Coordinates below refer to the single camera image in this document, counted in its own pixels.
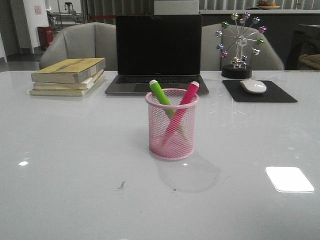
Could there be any grey armchair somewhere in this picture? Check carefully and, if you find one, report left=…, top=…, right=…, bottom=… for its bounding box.
left=39, top=22, right=118, bottom=71
left=200, top=23, right=284, bottom=71

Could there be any left grey armchair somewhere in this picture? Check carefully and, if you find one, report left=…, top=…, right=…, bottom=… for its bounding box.
left=39, top=22, right=118, bottom=71

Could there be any bottom pale book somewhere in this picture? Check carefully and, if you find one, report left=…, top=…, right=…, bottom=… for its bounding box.
left=29, top=76, right=103, bottom=97

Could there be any black mouse pad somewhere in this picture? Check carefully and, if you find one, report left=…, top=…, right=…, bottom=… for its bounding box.
left=222, top=80, right=298, bottom=103

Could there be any ferris wheel desk ornament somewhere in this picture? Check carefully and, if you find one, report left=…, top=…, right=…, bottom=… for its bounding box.
left=215, top=11, right=267, bottom=79

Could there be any fruit bowl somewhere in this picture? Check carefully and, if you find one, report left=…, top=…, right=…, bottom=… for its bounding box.
left=257, top=0, right=281, bottom=10

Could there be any top yellow book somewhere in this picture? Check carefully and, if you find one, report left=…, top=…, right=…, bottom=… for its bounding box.
left=31, top=57, right=106, bottom=84

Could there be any grey laptop computer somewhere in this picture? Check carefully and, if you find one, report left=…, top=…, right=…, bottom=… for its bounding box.
left=105, top=14, right=209, bottom=96

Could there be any right grey armchair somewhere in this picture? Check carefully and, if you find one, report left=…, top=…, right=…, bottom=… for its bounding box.
left=200, top=23, right=284, bottom=71

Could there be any red bin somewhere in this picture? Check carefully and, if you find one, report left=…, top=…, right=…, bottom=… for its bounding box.
left=37, top=26, right=54, bottom=51

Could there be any white computer mouse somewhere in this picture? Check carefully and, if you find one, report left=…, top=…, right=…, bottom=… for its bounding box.
left=240, top=79, right=267, bottom=94

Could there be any green marker pen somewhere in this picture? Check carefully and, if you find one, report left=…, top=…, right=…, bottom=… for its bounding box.
left=149, top=79, right=187, bottom=140

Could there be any pink mesh pen holder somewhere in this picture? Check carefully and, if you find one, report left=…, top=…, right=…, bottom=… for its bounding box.
left=145, top=88, right=199, bottom=161

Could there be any middle white book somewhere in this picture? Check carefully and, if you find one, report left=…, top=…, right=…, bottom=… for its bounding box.
left=33, top=70, right=104, bottom=90

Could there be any pink marker pen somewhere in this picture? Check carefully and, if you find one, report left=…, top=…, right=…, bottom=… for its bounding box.
left=161, top=81, right=200, bottom=147

